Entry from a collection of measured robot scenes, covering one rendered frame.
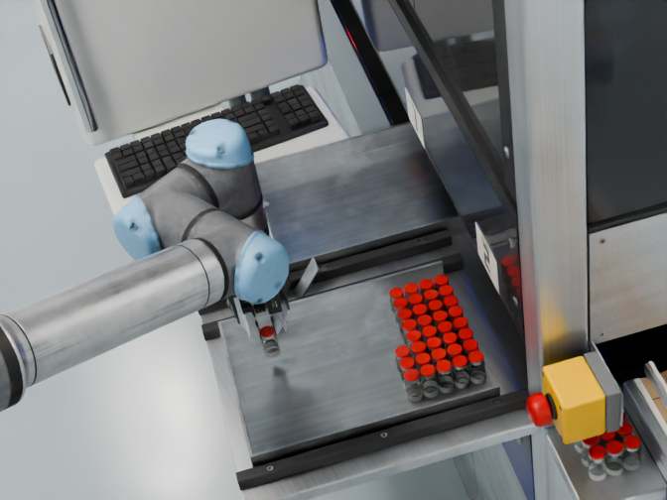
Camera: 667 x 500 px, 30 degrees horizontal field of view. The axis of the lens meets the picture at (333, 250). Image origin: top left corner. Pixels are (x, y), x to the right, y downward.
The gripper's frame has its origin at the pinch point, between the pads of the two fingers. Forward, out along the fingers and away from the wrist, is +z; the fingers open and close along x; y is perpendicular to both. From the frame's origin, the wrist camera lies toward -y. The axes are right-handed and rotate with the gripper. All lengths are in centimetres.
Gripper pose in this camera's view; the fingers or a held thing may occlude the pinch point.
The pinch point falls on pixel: (265, 324)
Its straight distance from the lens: 173.8
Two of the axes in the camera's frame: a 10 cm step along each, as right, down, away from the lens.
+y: 2.4, 6.3, -7.4
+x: 9.6, -2.7, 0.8
